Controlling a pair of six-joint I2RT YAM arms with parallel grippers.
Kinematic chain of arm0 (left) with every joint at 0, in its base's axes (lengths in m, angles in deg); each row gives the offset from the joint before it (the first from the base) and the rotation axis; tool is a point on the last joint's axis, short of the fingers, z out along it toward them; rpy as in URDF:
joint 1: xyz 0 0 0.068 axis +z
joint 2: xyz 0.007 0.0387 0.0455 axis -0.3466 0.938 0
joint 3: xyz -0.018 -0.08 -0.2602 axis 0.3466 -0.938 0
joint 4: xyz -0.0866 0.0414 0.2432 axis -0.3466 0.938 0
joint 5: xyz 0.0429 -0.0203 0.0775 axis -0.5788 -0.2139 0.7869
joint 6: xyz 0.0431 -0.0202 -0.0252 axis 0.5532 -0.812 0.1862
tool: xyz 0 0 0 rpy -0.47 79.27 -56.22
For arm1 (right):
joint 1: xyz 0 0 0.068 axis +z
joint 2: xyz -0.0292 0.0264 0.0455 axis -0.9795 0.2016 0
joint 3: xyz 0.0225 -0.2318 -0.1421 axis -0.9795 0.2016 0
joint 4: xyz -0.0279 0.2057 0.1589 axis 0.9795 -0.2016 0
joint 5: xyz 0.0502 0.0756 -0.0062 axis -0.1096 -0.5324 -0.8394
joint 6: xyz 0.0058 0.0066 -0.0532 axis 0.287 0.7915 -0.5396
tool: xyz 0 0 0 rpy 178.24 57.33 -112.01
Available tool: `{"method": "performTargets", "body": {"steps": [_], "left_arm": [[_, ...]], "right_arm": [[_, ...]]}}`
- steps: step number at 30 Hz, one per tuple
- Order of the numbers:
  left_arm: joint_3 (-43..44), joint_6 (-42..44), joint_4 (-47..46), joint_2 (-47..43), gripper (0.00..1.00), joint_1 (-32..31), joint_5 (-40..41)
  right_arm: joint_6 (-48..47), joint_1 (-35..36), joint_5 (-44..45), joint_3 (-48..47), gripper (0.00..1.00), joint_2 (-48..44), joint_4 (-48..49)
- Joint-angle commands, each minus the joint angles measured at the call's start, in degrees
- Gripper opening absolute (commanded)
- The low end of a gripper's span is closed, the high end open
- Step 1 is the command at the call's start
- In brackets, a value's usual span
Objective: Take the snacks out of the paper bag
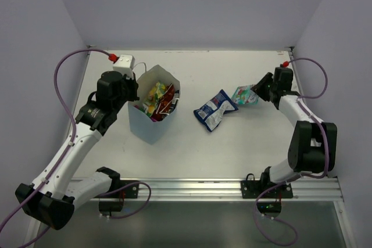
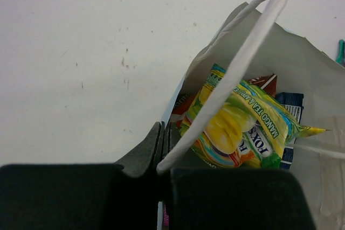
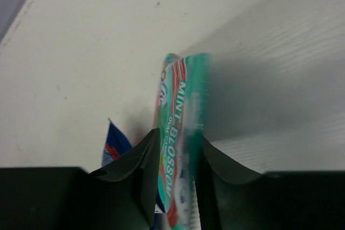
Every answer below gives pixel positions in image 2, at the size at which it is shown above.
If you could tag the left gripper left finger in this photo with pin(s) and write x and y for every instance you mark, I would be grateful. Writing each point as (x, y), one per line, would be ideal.
(117, 195)

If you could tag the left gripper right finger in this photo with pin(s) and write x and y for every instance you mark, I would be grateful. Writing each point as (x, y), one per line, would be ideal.
(242, 198)

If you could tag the yellow green Fox's candy bag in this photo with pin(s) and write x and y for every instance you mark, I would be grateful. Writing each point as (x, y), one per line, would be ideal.
(251, 129)

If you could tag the red snack mix bag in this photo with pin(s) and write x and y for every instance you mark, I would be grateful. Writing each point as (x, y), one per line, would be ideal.
(183, 102)

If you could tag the green mint candy bag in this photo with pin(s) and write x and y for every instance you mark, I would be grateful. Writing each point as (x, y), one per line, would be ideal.
(340, 59)

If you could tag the dark blue snack bar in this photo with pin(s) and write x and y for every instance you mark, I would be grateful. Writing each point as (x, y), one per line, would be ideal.
(293, 103)

